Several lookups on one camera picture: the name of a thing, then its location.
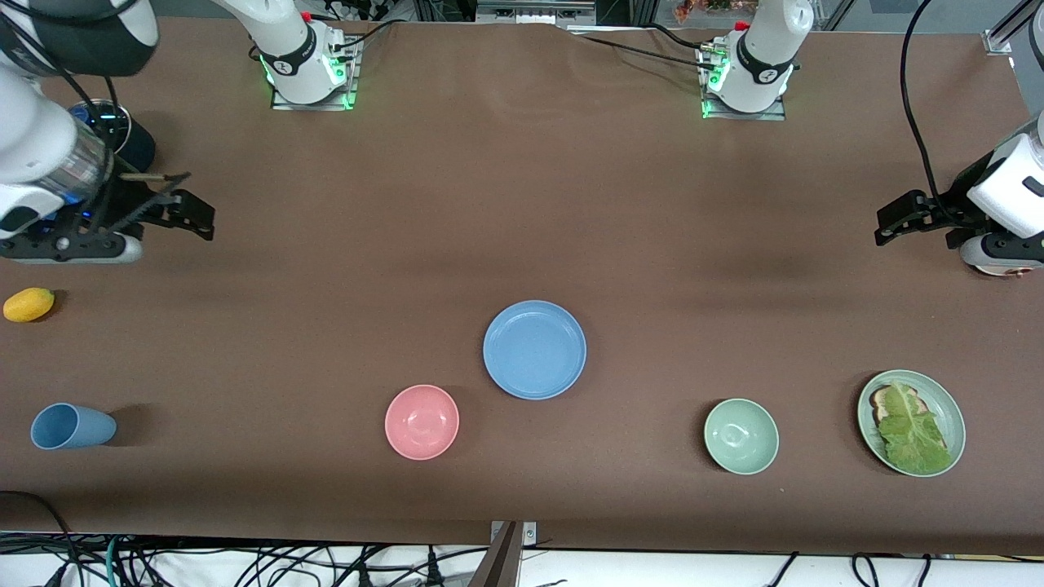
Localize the blue plate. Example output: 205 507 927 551
482 300 587 401

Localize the glass lid with blue knob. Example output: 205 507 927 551
69 98 131 152

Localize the yellow lemon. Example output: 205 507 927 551
2 287 55 323

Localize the green plate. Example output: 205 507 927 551
856 369 967 478

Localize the toast bread slice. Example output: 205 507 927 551
869 385 927 425

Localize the green lettuce leaf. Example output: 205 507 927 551
876 380 952 475

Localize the blue cup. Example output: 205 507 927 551
30 403 117 451

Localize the green bowl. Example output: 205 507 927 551
704 398 780 475

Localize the orange decoration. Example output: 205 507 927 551
673 0 761 23

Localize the pink bowl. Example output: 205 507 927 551
384 384 460 461

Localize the grey power strip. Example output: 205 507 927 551
476 0 598 25

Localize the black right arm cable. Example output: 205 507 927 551
0 24 115 237

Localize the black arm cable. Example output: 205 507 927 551
900 0 955 221
0 24 115 237

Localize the black pot with blue handle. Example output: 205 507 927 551
69 98 156 174

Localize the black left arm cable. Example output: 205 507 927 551
900 0 955 221

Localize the aluminium profile bracket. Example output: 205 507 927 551
983 0 1044 56

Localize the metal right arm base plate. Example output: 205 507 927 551
269 37 360 111

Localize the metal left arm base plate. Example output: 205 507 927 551
701 45 788 121

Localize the black cable on table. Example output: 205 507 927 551
330 16 417 54
568 23 723 73

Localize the black floor cable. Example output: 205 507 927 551
0 489 86 587

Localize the brown camera pole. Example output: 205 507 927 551
469 522 523 587

